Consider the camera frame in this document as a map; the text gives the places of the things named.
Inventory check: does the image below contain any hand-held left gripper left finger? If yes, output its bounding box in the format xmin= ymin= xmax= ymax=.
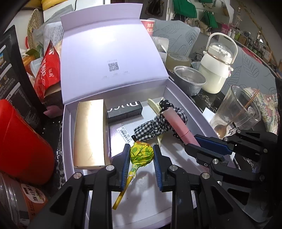
xmin=29 ymin=144 xmax=131 ymax=229

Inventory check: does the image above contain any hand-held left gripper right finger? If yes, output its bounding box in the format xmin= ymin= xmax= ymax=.
xmin=153 ymin=144 xmax=252 ymax=229

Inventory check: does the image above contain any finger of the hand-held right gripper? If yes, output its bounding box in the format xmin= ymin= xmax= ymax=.
xmin=194 ymin=129 xmax=278 ymax=156
xmin=185 ymin=143 xmax=266 ymax=182

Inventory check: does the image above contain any yellow lollipop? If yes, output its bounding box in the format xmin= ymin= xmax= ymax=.
xmin=112 ymin=141 xmax=154 ymax=210

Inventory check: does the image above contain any purple box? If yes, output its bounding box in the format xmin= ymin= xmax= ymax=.
xmin=109 ymin=123 xmax=141 ymax=158

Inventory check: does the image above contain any pink slim tube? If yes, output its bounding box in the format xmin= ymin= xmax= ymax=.
xmin=163 ymin=110 xmax=202 ymax=147

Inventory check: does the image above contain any black white gingham scrunchie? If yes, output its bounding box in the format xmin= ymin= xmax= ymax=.
xmin=132 ymin=107 xmax=188 ymax=142

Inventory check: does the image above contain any gold box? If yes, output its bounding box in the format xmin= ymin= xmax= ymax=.
xmin=73 ymin=99 xmax=111 ymax=170

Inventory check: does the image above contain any black slim box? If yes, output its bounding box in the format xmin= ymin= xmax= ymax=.
xmin=106 ymin=101 xmax=143 ymax=122

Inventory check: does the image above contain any cream hair claw clip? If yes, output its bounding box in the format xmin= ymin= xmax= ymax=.
xmin=147 ymin=97 xmax=165 ymax=147

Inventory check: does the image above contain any lavender gift box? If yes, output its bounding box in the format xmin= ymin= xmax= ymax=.
xmin=60 ymin=3 xmax=236 ymax=229

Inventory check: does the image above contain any rose gold spoon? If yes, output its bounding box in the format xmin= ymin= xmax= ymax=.
xmin=213 ymin=89 xmax=260 ymax=137

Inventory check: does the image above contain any white napkin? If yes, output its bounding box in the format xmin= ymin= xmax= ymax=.
xmin=203 ymin=107 xmax=216 ymax=121

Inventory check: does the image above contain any metal cup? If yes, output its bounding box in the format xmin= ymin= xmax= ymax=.
xmin=174 ymin=66 xmax=207 ymax=96

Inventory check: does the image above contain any floral quilted cloth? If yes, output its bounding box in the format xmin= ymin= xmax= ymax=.
xmin=242 ymin=87 xmax=280 ymax=135

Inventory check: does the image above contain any clear tape roll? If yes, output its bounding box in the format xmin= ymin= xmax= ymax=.
xmin=165 ymin=53 xmax=192 ymax=71

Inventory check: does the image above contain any pink plastic item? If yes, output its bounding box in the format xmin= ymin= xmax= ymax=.
xmin=44 ymin=105 xmax=63 ymax=117

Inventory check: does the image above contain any clear jar with label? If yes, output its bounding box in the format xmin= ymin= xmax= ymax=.
xmin=0 ymin=173 xmax=49 ymax=229

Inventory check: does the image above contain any red canister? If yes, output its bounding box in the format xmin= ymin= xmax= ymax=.
xmin=0 ymin=99 xmax=55 ymax=185

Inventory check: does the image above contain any row of small bottles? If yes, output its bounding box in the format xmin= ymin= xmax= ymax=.
xmin=220 ymin=22 xmax=276 ymax=64

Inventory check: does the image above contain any green tote bag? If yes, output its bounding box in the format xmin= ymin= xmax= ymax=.
xmin=173 ymin=0 xmax=197 ymax=18
xmin=203 ymin=11 xmax=218 ymax=28

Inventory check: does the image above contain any red snack bag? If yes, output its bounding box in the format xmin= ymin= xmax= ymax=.
xmin=34 ymin=40 xmax=61 ymax=99

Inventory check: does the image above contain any red paper cup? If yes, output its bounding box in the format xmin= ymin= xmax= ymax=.
xmin=141 ymin=19 xmax=156 ymax=37

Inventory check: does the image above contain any orange carton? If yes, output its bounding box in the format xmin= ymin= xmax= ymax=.
xmin=22 ymin=55 xmax=37 ymax=66

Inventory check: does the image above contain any black printed pouch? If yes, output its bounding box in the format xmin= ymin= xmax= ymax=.
xmin=0 ymin=25 xmax=45 ymax=132

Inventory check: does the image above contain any dark hanging bag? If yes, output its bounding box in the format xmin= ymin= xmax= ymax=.
xmin=146 ymin=0 xmax=167 ymax=17

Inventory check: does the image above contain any clear printed plastic bag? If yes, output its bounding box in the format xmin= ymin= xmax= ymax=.
xmin=43 ymin=22 xmax=64 ymax=49

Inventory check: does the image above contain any grey plastic bag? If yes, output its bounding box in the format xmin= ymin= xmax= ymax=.
xmin=45 ymin=4 xmax=75 ymax=24

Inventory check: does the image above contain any round woven mat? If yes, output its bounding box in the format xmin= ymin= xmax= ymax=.
xmin=27 ymin=8 xmax=45 ymax=50

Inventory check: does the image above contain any white water bottle with handle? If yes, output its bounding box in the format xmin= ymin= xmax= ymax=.
xmin=198 ymin=33 xmax=238 ymax=94

